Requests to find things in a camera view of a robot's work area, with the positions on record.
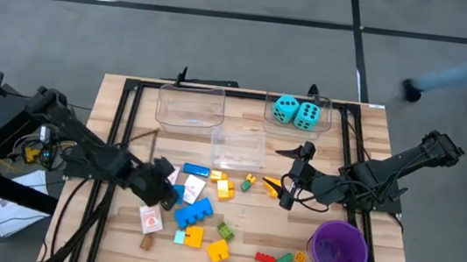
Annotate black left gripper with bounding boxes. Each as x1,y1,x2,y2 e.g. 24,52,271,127
125,153,182,213

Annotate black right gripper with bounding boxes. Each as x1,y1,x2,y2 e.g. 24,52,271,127
258,137,325,215

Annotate small blue toy block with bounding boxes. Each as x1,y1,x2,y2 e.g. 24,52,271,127
171,183,187,207

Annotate orange yellow toy block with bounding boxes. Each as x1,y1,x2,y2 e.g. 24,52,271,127
259,175,286,200

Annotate large blue toy block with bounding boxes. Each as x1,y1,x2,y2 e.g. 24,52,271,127
171,193,216,234

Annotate yellow square toy block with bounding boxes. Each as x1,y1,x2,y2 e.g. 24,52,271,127
182,224,206,250

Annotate blue rectangular block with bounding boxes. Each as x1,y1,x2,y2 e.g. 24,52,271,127
182,161,212,179

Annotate brown toy block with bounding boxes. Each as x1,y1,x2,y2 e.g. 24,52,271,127
138,233,155,253

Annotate small yellow toy brick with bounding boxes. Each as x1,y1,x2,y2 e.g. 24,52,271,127
209,169,229,184

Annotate lime green studded brick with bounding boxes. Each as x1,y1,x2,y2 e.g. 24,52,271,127
215,220,238,244

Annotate red toy brick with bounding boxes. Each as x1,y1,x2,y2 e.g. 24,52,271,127
254,251,278,262

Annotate clear plastic bin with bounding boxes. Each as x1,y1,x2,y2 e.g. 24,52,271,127
260,89,335,143
152,80,228,139

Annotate small clear plastic box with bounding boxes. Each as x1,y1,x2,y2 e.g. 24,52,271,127
208,126,269,174

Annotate teal foam die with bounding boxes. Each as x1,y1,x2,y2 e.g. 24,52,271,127
270,92,301,126
292,100,323,133

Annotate large yellow two-stud block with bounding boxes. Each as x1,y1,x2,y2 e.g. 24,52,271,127
204,237,232,262

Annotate purple plastic bucket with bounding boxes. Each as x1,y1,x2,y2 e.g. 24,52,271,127
308,217,372,262

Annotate white paper sheets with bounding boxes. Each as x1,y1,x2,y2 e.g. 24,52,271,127
0,165,56,243

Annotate person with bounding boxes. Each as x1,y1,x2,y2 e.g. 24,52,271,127
399,29,467,110

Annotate black camera cable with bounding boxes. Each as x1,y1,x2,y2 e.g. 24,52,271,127
276,171,335,216

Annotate yellow cable connector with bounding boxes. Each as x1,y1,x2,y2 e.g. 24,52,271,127
22,145,41,165

